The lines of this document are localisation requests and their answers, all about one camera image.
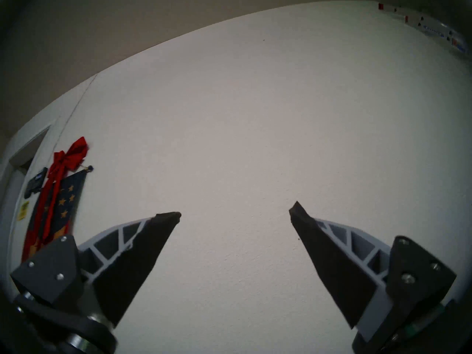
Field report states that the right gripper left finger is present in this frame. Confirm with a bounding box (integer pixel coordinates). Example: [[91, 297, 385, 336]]
[[10, 211, 182, 328]]

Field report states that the red yellow striped flag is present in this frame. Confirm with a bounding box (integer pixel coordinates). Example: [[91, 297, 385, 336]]
[[22, 169, 89, 261]]

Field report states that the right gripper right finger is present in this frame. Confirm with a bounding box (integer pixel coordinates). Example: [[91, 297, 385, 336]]
[[289, 201, 457, 354]]

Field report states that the aluminium ladder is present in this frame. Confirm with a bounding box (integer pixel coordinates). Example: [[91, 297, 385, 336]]
[[378, 1, 472, 55]]

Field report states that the red ribbon bow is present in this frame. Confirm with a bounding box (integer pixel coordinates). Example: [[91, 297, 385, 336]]
[[39, 137, 89, 247]]

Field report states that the white door with frame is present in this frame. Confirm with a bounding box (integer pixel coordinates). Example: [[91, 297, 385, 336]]
[[0, 115, 61, 254]]

